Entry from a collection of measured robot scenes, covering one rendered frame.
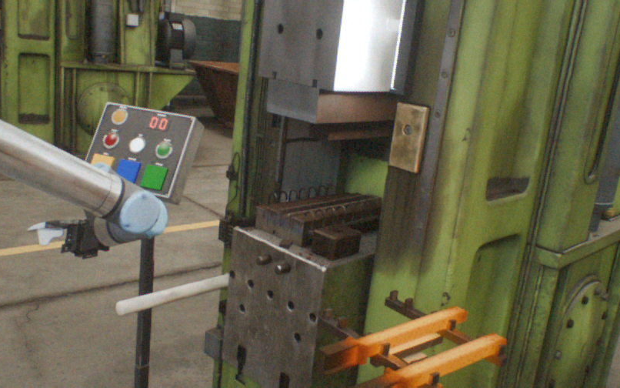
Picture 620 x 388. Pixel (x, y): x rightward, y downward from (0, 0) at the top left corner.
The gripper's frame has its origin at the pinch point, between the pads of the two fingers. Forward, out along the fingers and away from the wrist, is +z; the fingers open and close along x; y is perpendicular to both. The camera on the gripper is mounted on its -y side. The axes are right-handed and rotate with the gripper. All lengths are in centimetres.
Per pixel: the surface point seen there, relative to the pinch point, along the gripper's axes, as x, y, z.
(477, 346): 25, 35, -100
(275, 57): 26, -50, -53
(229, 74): 475, -408, 315
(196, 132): 39, -43, -13
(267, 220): 47, -10, -36
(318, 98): 28, -34, -65
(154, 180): 32.6, -26.2, -2.3
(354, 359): 8, 37, -82
